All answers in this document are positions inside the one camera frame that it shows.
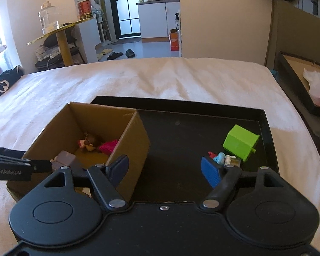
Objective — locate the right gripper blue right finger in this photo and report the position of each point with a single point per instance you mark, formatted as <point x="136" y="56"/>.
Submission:
<point x="212" y="172"/>

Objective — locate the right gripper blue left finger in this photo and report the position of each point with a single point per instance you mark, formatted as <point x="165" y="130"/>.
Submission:
<point x="116" y="171"/>

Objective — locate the magenta bear figurine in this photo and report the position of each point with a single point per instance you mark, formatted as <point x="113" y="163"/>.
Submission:
<point x="107" y="147"/>

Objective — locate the brown girl figurine pink hat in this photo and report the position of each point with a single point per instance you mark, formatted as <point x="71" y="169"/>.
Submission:
<point x="88" y="143"/>

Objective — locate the lilac toy armchair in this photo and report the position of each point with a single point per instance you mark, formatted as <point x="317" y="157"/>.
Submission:
<point x="66" y="159"/>

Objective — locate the small blue red figurine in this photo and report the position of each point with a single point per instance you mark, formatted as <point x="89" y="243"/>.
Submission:
<point x="220" y="158"/>

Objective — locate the small gold clear toy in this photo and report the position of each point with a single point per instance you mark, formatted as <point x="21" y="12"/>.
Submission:
<point x="232" y="160"/>

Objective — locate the green toy house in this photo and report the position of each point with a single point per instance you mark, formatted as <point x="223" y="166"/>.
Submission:
<point x="241" y="142"/>

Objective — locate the brown cardboard box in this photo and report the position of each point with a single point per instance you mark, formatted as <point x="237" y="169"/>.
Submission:
<point x="96" y="134"/>

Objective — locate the black shallow tray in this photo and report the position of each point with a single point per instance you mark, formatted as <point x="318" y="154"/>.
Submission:
<point x="181" y="133"/>

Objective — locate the white fluffy blanket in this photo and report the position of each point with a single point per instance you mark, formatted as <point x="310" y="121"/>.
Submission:
<point x="29" y="105"/>

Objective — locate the black white ghost-face cloth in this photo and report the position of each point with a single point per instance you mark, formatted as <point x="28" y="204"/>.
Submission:
<point x="9" y="77"/>

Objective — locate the black slipper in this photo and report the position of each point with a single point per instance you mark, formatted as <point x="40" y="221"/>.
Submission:
<point x="114" y="56"/>
<point x="130" y="53"/>

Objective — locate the black tray with cardboard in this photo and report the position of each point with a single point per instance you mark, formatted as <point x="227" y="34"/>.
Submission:
<point x="289" y="70"/>

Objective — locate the white plastic bag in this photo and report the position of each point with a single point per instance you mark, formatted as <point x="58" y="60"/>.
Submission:
<point x="313" y="79"/>

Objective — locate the orange cardboard box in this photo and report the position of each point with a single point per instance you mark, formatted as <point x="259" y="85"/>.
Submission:
<point x="174" y="39"/>

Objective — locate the gold round side table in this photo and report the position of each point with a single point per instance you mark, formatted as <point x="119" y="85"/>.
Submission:
<point x="62" y="40"/>

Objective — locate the clear glass jar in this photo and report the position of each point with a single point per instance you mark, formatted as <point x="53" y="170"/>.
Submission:
<point x="48" y="18"/>

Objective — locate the white kitchen cabinet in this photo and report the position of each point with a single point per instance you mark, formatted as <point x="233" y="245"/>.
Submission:
<point x="157" y="19"/>

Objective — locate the red tin can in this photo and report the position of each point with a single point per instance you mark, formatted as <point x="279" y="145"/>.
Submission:
<point x="85" y="9"/>

